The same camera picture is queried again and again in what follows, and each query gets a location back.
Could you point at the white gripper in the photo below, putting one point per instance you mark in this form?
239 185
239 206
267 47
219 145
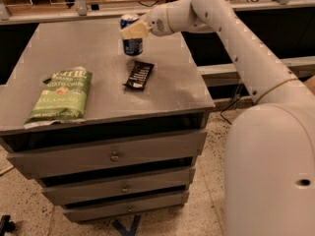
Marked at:
157 23

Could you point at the blue pepsi can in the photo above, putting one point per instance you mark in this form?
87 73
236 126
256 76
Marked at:
132 46

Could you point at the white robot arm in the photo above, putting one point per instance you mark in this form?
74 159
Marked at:
269 163

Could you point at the green jalapeno chip bag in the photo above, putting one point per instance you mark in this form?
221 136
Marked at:
63 99

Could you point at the dark brown snack bar wrapper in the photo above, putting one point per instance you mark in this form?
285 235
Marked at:
139 75

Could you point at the grey drawer cabinet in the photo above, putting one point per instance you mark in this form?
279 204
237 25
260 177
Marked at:
175 98

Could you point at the top grey drawer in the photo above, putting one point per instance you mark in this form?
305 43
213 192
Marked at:
94 156

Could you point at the grey drawer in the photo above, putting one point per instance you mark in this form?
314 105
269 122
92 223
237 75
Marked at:
94 156
120 185
150 202

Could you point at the middle grey drawer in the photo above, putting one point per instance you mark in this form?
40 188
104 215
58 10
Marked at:
120 185

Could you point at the bottom grey drawer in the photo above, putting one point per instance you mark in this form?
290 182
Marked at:
150 202

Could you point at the black object bottom left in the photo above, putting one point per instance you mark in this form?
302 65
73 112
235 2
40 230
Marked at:
6 225

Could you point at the grey metal rail frame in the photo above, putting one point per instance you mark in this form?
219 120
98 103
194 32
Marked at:
14 12

